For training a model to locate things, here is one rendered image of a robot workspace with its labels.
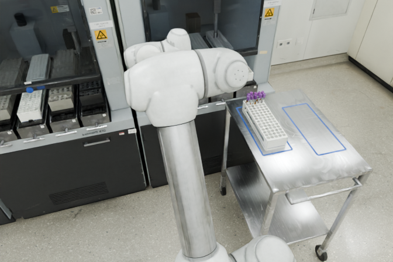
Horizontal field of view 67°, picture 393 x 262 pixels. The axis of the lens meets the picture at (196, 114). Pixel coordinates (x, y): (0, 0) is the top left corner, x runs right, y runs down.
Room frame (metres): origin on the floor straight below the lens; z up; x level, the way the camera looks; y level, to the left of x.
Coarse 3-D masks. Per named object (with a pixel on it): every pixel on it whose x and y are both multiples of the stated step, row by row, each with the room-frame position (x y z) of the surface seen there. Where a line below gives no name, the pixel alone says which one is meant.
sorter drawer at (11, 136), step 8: (16, 104) 1.27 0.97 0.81; (16, 112) 1.21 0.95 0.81; (16, 120) 1.16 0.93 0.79; (0, 128) 1.08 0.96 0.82; (8, 128) 1.08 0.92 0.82; (16, 128) 1.12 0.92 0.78; (0, 136) 1.06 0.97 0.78; (8, 136) 1.07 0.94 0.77; (16, 136) 1.08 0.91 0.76; (0, 144) 1.03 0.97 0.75; (8, 144) 1.03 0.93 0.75
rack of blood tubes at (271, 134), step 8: (256, 104) 1.15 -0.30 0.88; (264, 104) 1.15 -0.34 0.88; (248, 112) 1.15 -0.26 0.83; (256, 112) 1.09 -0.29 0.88; (264, 112) 1.10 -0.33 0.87; (256, 120) 1.03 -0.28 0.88; (264, 120) 1.04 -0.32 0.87; (272, 120) 1.03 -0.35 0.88; (256, 128) 1.04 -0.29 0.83; (264, 128) 0.98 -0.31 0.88; (272, 128) 0.98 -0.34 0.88; (280, 128) 0.98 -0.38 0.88; (264, 136) 0.93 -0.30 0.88; (272, 136) 0.93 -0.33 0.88; (280, 136) 0.94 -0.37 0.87; (264, 144) 0.91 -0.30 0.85; (272, 144) 0.90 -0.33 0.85; (280, 144) 0.91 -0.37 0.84
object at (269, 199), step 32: (288, 96) 1.29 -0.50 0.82; (224, 128) 1.25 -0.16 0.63; (288, 128) 1.04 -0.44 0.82; (320, 128) 1.04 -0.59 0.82; (224, 160) 1.24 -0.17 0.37; (256, 160) 0.84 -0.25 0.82; (288, 160) 0.84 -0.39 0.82; (320, 160) 0.84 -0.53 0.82; (352, 160) 0.83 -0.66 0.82; (224, 192) 1.21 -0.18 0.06; (256, 192) 1.05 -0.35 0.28; (288, 192) 1.05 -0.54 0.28; (352, 192) 0.79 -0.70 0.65; (256, 224) 0.85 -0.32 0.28; (288, 224) 0.85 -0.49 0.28; (320, 224) 0.84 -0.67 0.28; (320, 256) 0.77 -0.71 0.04
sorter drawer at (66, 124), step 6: (78, 84) 1.49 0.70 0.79; (78, 90) 1.43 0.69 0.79; (78, 96) 1.37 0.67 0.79; (78, 102) 1.32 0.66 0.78; (78, 108) 1.27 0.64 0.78; (60, 114) 1.17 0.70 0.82; (66, 114) 1.18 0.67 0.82; (72, 114) 1.18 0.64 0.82; (78, 114) 1.22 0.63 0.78; (54, 120) 1.14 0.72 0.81; (60, 120) 1.14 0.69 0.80; (66, 120) 1.14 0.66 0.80; (72, 120) 1.15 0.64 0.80; (78, 120) 1.17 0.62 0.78; (54, 126) 1.13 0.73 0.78; (60, 126) 1.13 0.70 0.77; (66, 126) 1.14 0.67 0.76; (72, 126) 1.15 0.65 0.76; (78, 126) 1.16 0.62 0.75; (54, 132) 1.12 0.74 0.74; (66, 132) 1.11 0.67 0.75; (72, 132) 1.11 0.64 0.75
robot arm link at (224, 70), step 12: (216, 48) 0.75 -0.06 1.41; (204, 60) 0.65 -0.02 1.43; (216, 60) 0.65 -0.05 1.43; (228, 60) 0.63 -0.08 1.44; (240, 60) 0.64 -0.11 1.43; (204, 72) 0.62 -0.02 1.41; (216, 72) 0.62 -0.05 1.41; (228, 72) 0.61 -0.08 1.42; (240, 72) 0.62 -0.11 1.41; (216, 84) 0.62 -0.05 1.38; (228, 84) 0.60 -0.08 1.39; (240, 84) 0.61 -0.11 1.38; (204, 96) 0.62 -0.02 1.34
